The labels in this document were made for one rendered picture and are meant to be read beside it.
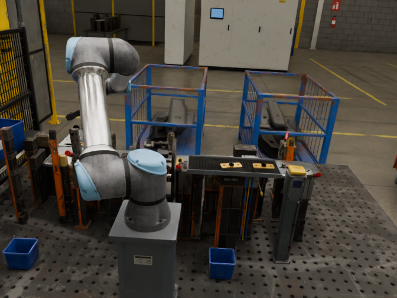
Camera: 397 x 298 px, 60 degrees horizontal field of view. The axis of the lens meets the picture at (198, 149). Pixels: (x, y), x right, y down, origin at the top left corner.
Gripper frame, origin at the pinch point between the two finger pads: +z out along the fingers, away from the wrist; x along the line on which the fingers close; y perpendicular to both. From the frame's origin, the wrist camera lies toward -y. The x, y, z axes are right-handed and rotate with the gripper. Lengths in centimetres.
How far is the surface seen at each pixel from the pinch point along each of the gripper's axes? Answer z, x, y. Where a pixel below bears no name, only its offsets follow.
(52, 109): 87, 308, -148
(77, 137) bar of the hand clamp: -8.8, -16.9, 1.3
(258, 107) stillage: 26, 169, 115
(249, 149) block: 5, 13, 83
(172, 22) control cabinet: -9, 777, -19
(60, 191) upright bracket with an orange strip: 20.3, -16.0, -9.2
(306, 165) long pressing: 8, 3, 113
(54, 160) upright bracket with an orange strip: 3.7, -16.1, -10.2
